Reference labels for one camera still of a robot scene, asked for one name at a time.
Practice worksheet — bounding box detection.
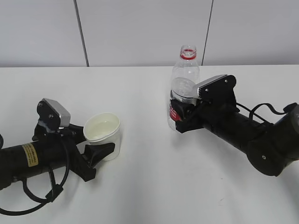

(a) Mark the Nongfu Spring water bottle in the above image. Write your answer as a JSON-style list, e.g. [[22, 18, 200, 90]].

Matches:
[[167, 44, 201, 132]]

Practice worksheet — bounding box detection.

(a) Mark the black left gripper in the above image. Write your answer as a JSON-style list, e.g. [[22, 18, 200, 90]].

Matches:
[[32, 124, 115, 182]]

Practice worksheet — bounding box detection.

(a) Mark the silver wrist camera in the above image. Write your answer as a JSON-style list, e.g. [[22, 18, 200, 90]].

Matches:
[[37, 98, 71, 133], [189, 75, 236, 105]]

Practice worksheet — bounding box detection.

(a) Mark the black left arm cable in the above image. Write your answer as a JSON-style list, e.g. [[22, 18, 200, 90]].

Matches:
[[0, 133, 71, 217]]

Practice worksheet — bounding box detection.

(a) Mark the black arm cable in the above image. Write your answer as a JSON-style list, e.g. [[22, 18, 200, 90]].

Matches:
[[235, 102, 295, 123], [0, 133, 71, 217]]

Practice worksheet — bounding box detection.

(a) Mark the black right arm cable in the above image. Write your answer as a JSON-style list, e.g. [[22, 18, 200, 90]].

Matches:
[[235, 102, 295, 123]]

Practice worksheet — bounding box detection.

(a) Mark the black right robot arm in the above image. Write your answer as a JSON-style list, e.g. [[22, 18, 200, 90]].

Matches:
[[169, 75, 299, 176]]

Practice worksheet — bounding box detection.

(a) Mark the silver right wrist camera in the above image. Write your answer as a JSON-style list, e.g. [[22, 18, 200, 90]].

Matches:
[[189, 75, 236, 105]]

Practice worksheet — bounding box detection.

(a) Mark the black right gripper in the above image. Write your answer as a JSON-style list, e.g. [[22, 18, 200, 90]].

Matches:
[[169, 98, 240, 133]]

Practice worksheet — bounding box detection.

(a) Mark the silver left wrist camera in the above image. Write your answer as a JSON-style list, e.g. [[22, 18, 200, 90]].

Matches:
[[37, 98, 71, 133]]

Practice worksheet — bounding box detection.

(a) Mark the white paper cup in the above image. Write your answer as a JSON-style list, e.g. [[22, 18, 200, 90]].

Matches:
[[83, 112, 121, 161]]

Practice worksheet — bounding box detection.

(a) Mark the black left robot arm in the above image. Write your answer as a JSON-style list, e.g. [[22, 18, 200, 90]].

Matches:
[[0, 125, 115, 189]]

